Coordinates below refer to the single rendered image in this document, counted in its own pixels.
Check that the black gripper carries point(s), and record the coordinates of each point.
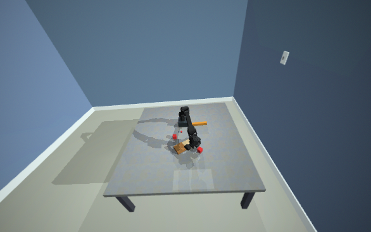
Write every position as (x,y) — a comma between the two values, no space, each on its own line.
(188,146)

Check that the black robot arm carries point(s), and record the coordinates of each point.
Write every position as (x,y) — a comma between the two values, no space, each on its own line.
(184,115)

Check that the brown flat square block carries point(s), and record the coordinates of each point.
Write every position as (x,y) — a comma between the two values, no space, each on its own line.
(179,148)

